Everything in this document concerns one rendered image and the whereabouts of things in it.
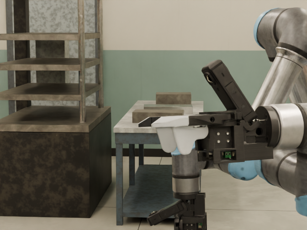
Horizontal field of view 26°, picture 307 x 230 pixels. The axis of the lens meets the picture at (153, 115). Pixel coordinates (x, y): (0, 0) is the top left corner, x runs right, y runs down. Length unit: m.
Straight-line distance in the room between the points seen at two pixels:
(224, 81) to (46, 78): 5.84
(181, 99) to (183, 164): 4.85
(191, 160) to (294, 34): 0.43
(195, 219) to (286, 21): 0.58
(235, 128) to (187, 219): 0.80
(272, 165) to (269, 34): 0.68
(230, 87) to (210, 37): 6.92
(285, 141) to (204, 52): 6.91
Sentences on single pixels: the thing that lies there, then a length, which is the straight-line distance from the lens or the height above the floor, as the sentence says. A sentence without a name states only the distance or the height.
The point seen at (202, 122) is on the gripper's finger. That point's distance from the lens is 1.01.
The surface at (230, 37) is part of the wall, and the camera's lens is 7.98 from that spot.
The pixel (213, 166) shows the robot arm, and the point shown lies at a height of 1.22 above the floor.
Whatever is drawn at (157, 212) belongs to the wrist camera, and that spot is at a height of 1.09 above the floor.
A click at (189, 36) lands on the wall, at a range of 7.98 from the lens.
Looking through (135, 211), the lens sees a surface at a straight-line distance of 5.43.
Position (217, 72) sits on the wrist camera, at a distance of 1.05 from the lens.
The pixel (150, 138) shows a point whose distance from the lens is 5.23.
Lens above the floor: 1.60
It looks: 8 degrees down
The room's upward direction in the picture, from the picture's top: straight up
